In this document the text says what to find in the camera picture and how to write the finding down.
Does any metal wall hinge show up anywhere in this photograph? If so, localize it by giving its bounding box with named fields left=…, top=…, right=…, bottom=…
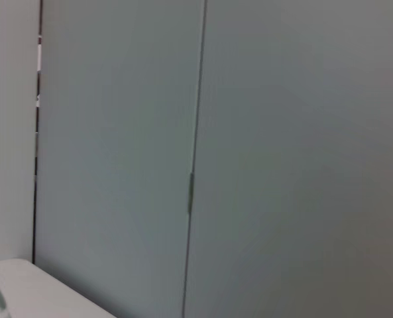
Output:
left=187, top=172, right=195, bottom=215

